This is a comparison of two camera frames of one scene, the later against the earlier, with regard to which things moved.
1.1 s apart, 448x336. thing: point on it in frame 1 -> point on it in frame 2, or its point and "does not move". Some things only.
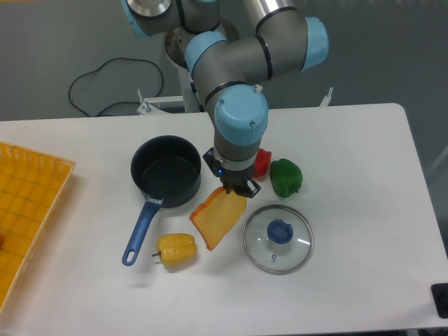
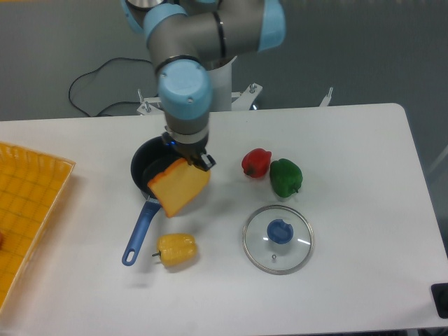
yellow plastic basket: x=31 y=184 does not move
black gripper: x=237 y=182 -> x=190 y=152
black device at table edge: x=440 y=292 does not move
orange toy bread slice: x=215 y=218 -> x=180 y=187
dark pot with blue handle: x=164 y=169 does not move
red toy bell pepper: x=262 y=163 does not move
